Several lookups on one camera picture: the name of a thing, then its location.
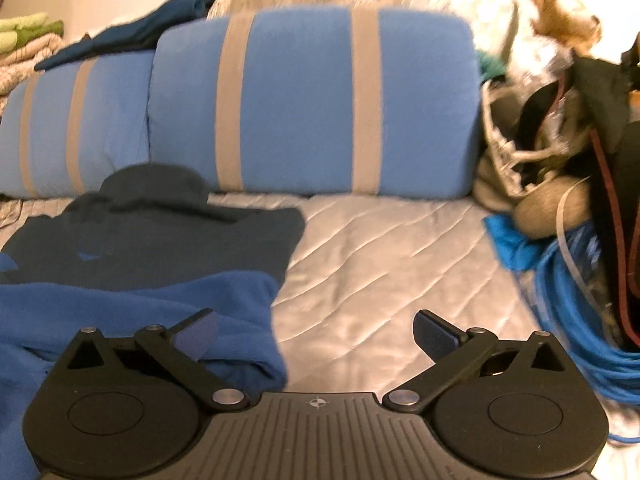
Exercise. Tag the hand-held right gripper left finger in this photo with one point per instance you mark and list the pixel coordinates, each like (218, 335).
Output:
(195, 335)

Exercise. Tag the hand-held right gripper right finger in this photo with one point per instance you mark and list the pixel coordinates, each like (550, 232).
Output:
(437, 337)

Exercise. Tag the blue fleece jacket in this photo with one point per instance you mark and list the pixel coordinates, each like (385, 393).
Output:
(150, 240)

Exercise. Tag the grey quilted bedspread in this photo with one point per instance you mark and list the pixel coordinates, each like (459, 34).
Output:
(375, 270)

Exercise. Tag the bright blue cloth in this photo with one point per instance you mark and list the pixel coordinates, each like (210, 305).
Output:
(510, 245)

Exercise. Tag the tan plush toy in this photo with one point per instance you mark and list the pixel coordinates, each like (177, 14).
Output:
(542, 210)

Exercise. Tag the striped canvas tote bag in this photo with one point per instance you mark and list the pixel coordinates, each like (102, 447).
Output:
(500, 170)

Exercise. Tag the small blue striped pillow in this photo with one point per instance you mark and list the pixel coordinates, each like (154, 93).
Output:
(115, 110)

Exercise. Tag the large blue striped pillow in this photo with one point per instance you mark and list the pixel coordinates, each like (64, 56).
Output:
(300, 100)

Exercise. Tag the teal cloth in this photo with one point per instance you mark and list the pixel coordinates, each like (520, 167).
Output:
(489, 66)

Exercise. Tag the clear plastic wrap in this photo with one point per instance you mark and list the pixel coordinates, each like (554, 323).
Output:
(545, 67)

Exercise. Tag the black garment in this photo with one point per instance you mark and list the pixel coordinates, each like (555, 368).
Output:
(605, 95)

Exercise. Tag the dark blue cloth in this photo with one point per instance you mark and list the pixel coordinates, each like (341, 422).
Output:
(150, 25)

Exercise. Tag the beige knitted blanket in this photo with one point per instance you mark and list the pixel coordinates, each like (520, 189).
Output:
(22, 65)

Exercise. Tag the brown teddy bear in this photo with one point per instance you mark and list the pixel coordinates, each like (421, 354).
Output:
(560, 15)

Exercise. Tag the green plush cloth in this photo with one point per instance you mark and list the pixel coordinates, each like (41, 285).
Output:
(25, 27)

